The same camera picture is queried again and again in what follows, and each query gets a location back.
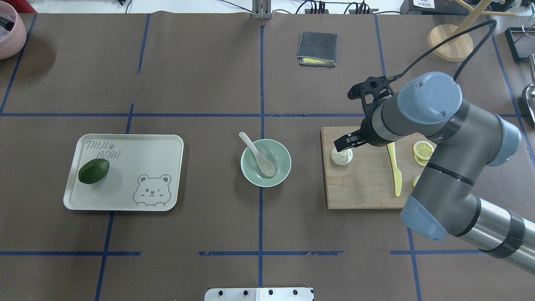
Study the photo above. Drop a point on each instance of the pink bowl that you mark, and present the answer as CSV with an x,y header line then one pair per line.
x,y
12,31

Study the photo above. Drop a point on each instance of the wooden mug tree stand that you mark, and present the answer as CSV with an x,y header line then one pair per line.
x,y
447,40

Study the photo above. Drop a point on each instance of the grey folded cloth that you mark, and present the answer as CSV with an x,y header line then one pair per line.
x,y
317,49

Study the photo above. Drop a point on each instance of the lemon slice under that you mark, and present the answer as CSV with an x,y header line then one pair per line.
x,y
420,161

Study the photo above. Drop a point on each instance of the bamboo cutting board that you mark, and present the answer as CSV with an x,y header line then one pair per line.
x,y
367,181

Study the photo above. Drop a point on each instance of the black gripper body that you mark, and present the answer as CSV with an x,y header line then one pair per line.
x,y
369,134

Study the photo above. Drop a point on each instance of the beige bear tray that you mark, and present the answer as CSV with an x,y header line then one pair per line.
x,y
144,173

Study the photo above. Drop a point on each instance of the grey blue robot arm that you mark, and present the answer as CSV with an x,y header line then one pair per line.
x,y
468,139

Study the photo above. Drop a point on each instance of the lemon slice lower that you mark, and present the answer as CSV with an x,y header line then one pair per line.
x,y
415,180

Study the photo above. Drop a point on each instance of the lemon slice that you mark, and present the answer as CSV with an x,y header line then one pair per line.
x,y
415,180
423,150

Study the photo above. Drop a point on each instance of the lemon slice upper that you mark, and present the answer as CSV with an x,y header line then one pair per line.
x,y
423,150

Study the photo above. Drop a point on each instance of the black glass rack tray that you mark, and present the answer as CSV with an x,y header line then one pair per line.
x,y
521,42

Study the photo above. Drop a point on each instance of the green ceramic bowl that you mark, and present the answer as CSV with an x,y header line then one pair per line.
x,y
276,153

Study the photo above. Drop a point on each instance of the green avocado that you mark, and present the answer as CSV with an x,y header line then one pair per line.
x,y
93,171

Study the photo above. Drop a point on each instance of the yellow plastic knife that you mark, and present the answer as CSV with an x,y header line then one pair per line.
x,y
397,175

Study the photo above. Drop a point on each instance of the metal mounting plate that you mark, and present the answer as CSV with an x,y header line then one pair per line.
x,y
260,294

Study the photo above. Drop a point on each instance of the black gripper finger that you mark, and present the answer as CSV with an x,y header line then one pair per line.
x,y
344,142

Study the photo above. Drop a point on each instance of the white ceramic spoon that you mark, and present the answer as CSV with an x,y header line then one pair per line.
x,y
265,166

